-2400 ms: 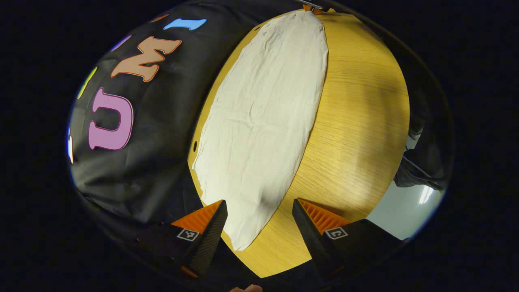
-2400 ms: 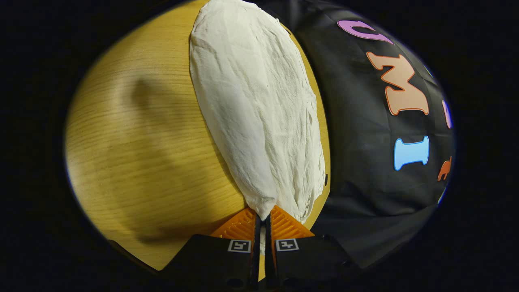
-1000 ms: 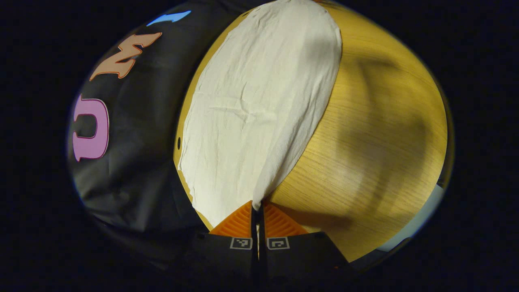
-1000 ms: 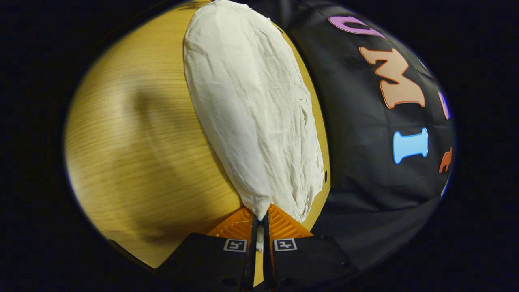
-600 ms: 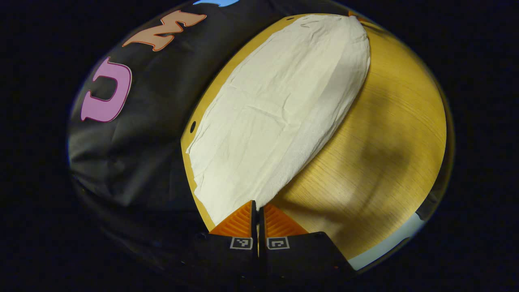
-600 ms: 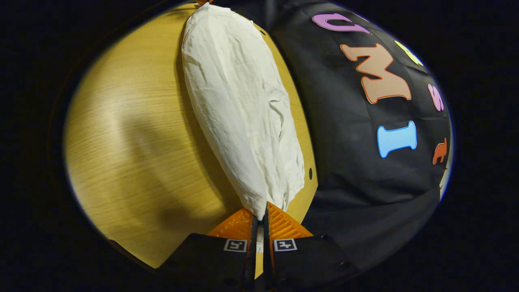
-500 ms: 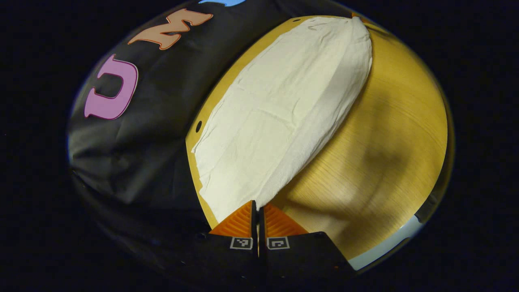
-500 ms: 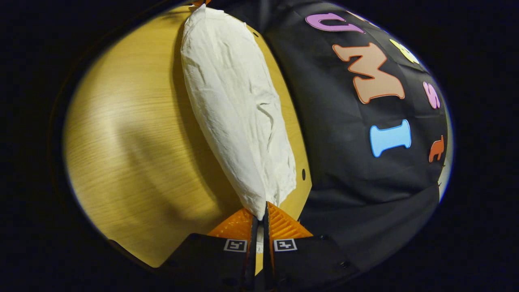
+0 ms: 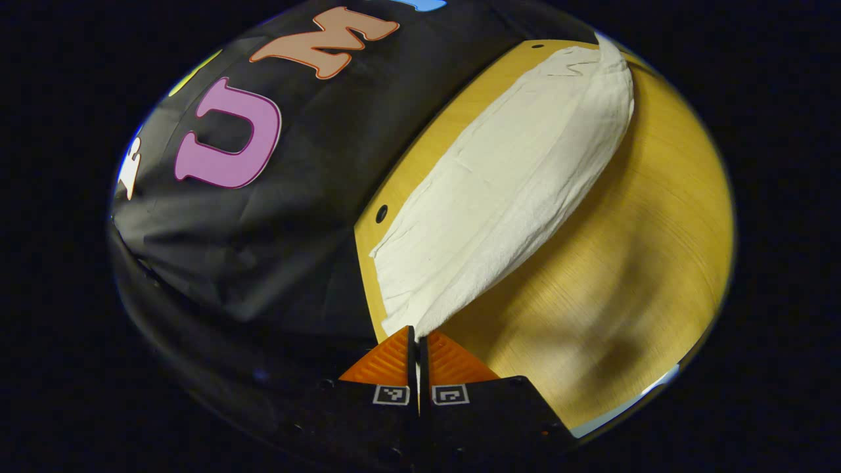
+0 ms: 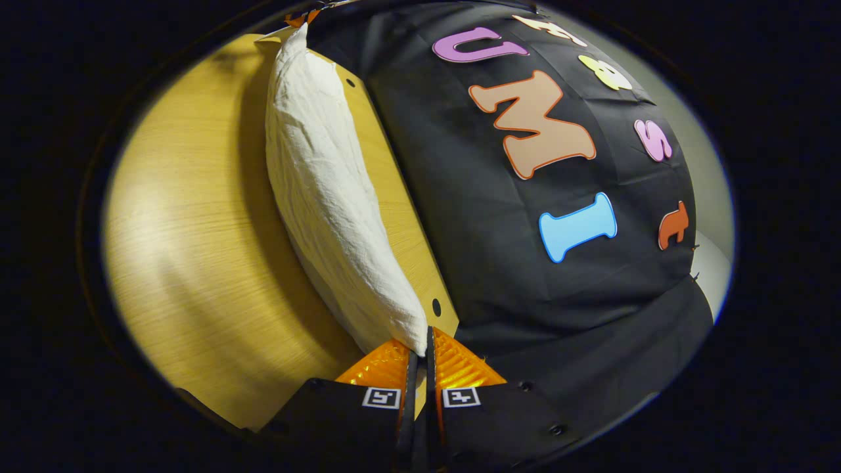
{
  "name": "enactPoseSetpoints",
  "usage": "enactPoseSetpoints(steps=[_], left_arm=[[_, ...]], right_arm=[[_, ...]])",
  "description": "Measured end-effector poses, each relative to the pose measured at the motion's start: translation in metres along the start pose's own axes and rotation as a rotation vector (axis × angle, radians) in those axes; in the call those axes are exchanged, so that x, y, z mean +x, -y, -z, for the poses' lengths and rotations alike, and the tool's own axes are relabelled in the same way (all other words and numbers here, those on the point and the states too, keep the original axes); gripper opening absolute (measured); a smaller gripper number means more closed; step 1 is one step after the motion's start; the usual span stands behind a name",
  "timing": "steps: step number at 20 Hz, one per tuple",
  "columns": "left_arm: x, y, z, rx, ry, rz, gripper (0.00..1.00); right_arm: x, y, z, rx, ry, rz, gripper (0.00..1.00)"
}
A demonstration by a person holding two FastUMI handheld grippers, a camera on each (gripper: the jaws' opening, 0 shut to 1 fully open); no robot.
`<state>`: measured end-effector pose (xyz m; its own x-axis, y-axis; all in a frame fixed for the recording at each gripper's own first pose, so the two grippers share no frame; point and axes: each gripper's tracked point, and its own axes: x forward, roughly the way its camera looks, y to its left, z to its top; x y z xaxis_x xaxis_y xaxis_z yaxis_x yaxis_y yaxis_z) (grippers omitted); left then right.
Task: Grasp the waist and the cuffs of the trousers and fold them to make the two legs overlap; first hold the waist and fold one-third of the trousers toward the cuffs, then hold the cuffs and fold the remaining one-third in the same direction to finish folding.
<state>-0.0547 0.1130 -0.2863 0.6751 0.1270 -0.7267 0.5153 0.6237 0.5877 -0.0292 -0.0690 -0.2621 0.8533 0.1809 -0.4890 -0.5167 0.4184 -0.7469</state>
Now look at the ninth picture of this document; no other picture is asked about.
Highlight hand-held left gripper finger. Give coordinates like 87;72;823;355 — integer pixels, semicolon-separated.
289;325;420;473
419;328;579;471

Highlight white jeans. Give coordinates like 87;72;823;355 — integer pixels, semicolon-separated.
369;32;636;340

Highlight black backdrop cloth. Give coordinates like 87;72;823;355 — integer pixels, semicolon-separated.
108;0;599;408

